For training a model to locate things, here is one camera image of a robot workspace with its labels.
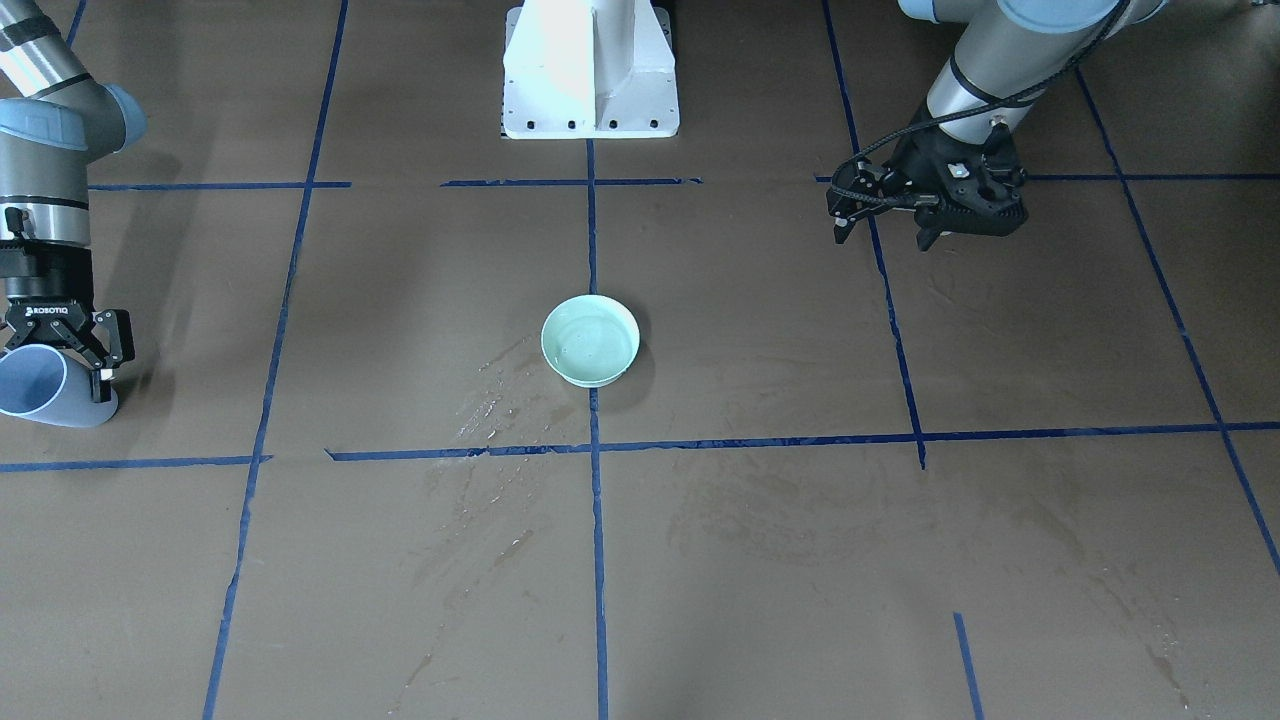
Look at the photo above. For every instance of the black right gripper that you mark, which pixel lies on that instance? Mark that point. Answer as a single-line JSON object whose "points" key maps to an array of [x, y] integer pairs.
{"points": [[38, 287]]}

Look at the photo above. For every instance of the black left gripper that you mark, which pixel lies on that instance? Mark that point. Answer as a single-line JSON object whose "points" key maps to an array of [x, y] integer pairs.
{"points": [[912, 160]]}

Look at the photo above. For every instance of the light blue plastic cup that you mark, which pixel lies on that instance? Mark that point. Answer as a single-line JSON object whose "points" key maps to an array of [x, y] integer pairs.
{"points": [[40, 383]]}

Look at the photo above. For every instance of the light green bowl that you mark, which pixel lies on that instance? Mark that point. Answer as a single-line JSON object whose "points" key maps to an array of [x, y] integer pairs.
{"points": [[590, 340]]}

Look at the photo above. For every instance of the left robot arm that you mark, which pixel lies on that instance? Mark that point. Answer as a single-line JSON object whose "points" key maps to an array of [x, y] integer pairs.
{"points": [[1008, 55]]}

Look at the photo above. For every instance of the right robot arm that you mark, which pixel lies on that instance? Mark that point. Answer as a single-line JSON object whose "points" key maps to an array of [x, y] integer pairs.
{"points": [[60, 122]]}

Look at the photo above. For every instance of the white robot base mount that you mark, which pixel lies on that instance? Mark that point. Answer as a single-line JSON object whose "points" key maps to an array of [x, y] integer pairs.
{"points": [[589, 69]]}

